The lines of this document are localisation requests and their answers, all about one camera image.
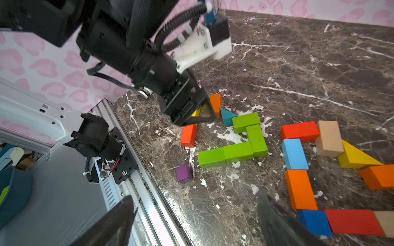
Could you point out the green block bottom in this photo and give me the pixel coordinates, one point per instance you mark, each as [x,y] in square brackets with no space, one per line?
[238,152]

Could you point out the light blue block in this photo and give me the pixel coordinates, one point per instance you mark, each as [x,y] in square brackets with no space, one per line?
[294,155]

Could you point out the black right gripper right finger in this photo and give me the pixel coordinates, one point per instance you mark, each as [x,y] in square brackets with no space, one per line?
[279,228]

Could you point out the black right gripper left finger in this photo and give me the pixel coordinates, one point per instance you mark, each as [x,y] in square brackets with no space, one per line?
[114,227]

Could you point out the orange block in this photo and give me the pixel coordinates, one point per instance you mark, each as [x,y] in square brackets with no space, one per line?
[378,177]
[300,190]
[216,103]

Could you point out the blue cube block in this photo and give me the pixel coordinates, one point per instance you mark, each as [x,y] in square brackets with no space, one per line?
[315,221]

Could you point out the red block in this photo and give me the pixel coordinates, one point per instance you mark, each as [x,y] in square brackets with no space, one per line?
[358,222]
[189,136]
[303,131]

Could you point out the teal triangle block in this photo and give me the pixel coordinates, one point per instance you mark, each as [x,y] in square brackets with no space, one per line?
[227,117]

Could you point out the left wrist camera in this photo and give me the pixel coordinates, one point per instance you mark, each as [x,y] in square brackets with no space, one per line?
[207,41]

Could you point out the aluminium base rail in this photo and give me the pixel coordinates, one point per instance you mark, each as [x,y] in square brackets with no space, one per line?
[64,205]

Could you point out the natural wood block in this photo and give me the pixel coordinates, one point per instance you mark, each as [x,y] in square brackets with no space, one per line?
[386,221]
[329,143]

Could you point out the yellow triangle block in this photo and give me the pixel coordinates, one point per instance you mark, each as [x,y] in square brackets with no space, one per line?
[354,158]

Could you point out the green block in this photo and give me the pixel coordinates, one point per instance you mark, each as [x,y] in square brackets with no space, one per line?
[240,123]
[211,158]
[238,152]
[257,141]

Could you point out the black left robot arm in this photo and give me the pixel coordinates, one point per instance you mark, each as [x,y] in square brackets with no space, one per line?
[126,35]

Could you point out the purple cube block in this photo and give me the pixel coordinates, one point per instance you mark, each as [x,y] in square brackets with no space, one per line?
[184,174]

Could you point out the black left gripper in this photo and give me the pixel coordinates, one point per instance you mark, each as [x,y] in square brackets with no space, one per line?
[183,99]

